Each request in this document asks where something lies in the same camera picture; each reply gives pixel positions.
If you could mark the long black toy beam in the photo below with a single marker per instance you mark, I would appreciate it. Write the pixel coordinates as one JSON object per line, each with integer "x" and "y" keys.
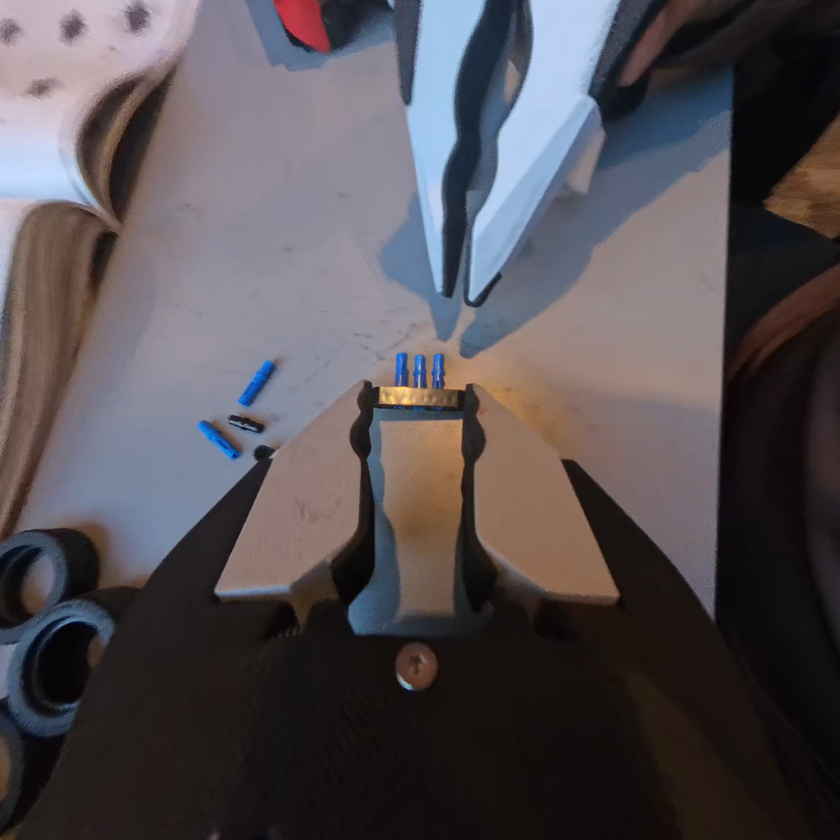
{"x": 420, "y": 397}

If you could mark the group of black rubber tyres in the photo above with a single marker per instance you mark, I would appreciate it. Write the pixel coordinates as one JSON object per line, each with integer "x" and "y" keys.
{"x": 65, "y": 611}

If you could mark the person's right forearm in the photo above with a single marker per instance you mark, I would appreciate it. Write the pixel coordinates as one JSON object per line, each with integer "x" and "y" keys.
{"x": 768, "y": 26}

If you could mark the white desk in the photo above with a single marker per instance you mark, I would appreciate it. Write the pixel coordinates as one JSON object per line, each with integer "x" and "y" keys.
{"x": 262, "y": 229}

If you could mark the black rubber toy tire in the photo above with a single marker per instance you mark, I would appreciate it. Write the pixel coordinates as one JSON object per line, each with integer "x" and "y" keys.
{"x": 82, "y": 558}

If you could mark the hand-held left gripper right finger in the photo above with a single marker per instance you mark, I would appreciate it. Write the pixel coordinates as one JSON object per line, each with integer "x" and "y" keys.
{"x": 538, "y": 518}

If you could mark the black toy connector pin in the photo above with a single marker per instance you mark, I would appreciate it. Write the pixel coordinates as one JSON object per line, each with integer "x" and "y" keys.
{"x": 246, "y": 423}

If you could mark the open instruction booklet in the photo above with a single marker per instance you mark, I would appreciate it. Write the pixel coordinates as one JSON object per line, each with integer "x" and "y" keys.
{"x": 65, "y": 144}

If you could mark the person's right hand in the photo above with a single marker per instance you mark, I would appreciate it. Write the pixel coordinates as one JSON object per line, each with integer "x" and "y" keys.
{"x": 666, "y": 39}

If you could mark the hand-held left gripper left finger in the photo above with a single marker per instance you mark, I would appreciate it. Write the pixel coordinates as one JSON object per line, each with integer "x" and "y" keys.
{"x": 302, "y": 518}

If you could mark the person's brown sweater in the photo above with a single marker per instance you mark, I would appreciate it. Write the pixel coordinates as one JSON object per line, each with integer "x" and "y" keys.
{"x": 787, "y": 525}

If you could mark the black metal frame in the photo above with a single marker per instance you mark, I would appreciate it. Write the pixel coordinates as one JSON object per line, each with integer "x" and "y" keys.
{"x": 748, "y": 197}

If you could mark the red toy brick car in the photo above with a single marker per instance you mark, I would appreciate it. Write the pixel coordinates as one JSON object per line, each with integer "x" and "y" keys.
{"x": 302, "y": 23}

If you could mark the black toy bushing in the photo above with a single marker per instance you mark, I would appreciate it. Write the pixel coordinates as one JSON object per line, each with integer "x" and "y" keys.
{"x": 264, "y": 452}

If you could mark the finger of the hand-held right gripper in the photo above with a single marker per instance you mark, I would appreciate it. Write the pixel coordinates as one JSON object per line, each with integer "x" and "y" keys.
{"x": 433, "y": 98}
{"x": 551, "y": 131}

